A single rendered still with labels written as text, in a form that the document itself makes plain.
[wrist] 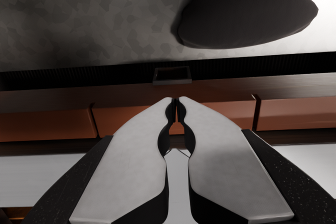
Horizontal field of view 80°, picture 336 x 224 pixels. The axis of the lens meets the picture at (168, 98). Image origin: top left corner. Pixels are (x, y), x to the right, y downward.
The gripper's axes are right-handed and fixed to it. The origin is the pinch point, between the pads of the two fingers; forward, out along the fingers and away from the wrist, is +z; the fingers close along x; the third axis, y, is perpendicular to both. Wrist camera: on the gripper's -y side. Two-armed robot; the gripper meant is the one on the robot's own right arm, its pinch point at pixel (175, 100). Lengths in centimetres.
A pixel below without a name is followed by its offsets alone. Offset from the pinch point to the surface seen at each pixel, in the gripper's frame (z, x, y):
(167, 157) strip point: 5.5, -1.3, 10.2
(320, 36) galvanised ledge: 22.2, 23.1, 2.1
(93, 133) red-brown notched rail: 7.6, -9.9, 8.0
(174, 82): 12.7, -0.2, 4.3
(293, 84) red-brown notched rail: 10.7, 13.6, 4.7
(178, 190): 5.5, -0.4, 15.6
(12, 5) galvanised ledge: 22.2, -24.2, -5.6
